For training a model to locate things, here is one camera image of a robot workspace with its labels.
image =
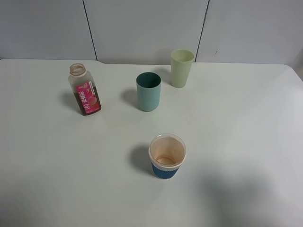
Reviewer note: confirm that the drink bottle with pink label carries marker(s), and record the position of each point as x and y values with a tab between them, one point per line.
84	89

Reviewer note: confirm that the teal blue plastic cup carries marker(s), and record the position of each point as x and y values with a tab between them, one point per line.
148	91

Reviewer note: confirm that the clear cup with blue sleeve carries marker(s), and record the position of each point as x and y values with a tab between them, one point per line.
167	152

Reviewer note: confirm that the pale green plastic cup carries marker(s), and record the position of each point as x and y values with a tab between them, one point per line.
181	62

